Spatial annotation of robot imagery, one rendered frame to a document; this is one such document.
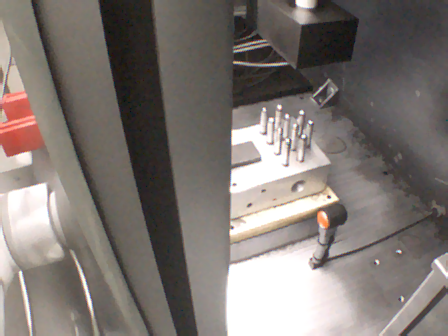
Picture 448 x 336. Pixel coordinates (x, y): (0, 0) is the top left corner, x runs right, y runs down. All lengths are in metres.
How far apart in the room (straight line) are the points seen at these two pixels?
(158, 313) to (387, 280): 0.39
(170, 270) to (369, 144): 0.57
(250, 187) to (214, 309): 0.25
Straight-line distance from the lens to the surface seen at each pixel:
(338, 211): 0.42
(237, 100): 0.72
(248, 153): 0.44
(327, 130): 0.70
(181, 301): 0.19
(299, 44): 0.34
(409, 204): 0.62
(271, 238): 0.48
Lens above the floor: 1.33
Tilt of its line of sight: 46 degrees down
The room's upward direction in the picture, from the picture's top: straight up
